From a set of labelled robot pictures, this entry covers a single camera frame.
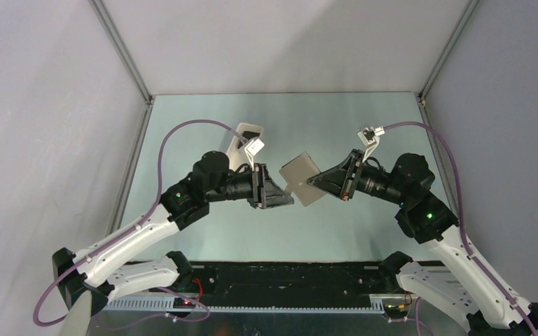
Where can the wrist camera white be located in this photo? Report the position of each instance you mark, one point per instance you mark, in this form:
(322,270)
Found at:
(370,137)
(250,149)

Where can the right circuit board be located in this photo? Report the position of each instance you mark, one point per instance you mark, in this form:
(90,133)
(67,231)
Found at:
(399,307)

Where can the white plastic tray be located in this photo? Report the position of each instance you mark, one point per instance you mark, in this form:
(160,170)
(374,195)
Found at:
(235,158)

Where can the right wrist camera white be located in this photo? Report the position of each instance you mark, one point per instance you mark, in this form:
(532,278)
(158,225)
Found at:
(370,137)

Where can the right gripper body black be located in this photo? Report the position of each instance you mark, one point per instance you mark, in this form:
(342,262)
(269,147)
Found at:
(352,182)

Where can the aluminium frame rail front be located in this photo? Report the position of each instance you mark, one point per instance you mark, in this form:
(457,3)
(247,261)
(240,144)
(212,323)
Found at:
(165,304)

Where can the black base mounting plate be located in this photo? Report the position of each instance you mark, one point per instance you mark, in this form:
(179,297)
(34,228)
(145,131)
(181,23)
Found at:
(284,285)

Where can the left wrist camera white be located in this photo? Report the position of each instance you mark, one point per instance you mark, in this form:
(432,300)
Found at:
(250,149)

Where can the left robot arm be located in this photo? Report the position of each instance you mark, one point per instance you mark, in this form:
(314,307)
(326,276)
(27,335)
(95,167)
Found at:
(103,269)

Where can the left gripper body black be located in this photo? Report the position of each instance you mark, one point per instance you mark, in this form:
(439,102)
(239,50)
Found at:
(258,177)

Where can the beige card holder wallet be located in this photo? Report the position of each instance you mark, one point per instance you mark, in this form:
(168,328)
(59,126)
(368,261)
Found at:
(296,173)

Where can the left circuit board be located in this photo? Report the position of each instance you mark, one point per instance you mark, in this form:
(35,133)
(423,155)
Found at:
(180,303)

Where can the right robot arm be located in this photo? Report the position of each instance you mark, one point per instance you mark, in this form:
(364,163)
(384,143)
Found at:
(482,303)

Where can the circuit board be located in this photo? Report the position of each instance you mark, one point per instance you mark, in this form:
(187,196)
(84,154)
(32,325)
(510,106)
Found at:
(399,307)
(180,303)

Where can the black credit cards stack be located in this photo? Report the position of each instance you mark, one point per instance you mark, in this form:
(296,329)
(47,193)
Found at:
(250,135)

